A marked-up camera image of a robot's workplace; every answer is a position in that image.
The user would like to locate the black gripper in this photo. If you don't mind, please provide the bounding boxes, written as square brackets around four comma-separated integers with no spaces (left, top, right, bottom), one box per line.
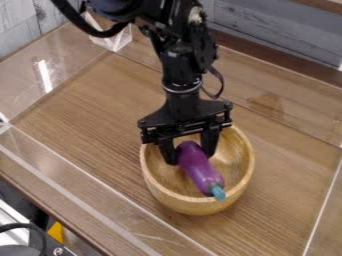
[137,90,232,165]

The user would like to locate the purple toy eggplant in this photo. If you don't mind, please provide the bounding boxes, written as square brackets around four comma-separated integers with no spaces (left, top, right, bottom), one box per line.
[176,141,227,201]

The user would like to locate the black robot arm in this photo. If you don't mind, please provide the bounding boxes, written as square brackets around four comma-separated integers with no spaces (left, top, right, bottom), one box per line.
[50,0,232,165]

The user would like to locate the brown wooden bowl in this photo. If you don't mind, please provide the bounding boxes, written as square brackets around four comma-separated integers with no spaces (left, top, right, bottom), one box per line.
[140,126,255,215]

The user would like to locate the yellow black device corner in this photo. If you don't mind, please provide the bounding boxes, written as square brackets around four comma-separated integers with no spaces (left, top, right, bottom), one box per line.
[28,221,78,256]

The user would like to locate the black cable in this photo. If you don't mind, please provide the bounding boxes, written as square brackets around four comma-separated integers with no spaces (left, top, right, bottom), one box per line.
[199,64,225,100]

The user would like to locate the clear acrylic tray enclosure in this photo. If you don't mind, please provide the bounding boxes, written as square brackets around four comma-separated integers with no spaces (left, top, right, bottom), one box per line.
[0,25,342,256]

